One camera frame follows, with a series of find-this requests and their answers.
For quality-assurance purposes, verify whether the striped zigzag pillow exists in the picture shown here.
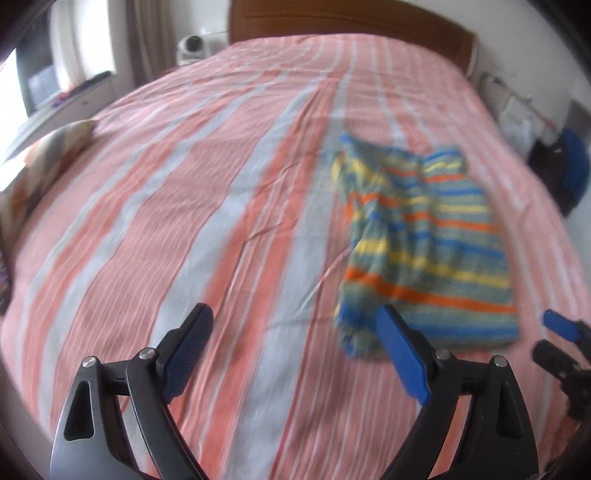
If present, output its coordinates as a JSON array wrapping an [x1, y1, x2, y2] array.
[[1, 119, 98, 251]]

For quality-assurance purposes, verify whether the black chair with clothes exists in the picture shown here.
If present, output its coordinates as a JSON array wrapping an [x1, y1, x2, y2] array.
[[528, 136, 567, 217]]

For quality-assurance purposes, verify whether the beige curtain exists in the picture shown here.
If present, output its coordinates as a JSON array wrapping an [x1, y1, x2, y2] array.
[[125, 0, 176, 87]]

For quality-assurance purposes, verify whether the striped knit sweater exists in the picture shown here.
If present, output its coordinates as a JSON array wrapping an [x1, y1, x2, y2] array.
[[332, 134, 520, 358]]

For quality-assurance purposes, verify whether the blue garment on chair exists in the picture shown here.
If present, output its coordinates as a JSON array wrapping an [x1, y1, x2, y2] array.
[[561, 127, 590, 217]]

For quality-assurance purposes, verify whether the pink striped bed cover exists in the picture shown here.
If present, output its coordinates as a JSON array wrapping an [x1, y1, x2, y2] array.
[[1, 34, 590, 479]]

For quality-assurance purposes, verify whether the black smartphone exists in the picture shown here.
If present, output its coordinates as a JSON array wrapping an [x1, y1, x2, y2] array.
[[0, 252, 12, 315]]

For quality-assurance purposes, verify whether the brown wooden headboard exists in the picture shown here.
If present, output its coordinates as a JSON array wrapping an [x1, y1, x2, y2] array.
[[228, 0, 478, 76]]

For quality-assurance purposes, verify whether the white side table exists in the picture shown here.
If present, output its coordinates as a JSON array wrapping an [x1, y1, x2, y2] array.
[[477, 73, 558, 162]]

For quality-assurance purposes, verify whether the white window cabinet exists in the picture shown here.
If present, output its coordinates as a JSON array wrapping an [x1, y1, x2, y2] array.
[[1, 71, 116, 161]]

